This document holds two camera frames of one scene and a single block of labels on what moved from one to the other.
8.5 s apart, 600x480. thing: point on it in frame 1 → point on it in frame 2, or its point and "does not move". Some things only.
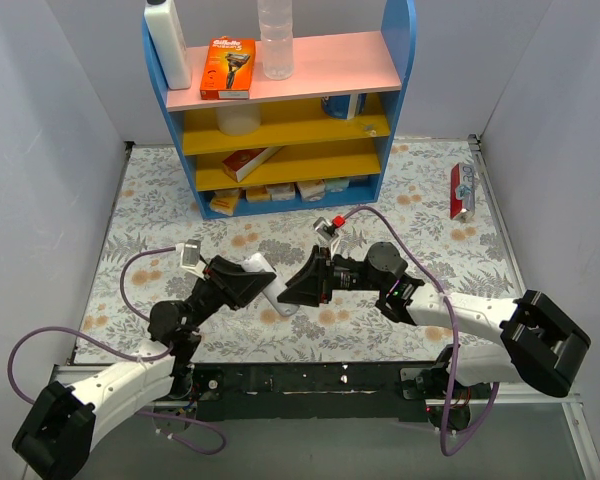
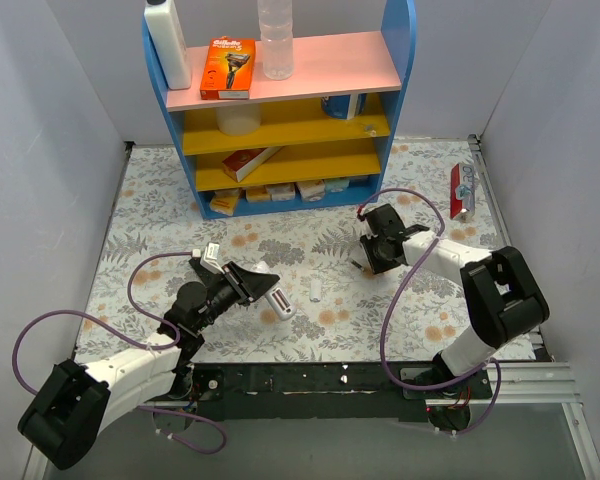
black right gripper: x=322 y=275 → x=370 y=251
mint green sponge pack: x=336 y=184 does not move
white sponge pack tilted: x=312 y=190 does not move
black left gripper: x=215 y=281 does not move
